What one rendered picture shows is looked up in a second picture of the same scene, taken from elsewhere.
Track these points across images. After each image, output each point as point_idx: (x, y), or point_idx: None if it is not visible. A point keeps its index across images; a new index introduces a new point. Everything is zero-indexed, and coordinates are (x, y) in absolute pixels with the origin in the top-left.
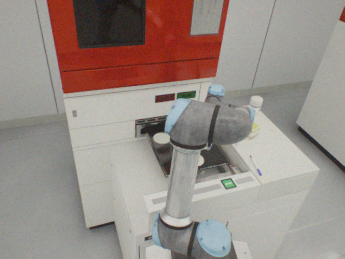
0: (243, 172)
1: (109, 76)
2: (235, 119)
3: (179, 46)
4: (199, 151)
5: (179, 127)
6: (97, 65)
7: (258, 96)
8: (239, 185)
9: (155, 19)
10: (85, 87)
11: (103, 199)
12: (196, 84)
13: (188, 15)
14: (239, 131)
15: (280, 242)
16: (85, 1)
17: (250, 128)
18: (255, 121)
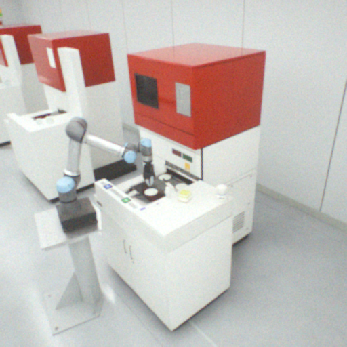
0: (140, 204)
1: (147, 122)
2: (69, 126)
3: (173, 117)
4: (73, 140)
5: None
6: (143, 113)
7: (225, 187)
8: (127, 204)
9: (161, 96)
10: (140, 124)
11: None
12: (192, 152)
13: (175, 99)
14: (68, 132)
15: (168, 308)
16: (139, 79)
17: (75, 135)
18: (207, 201)
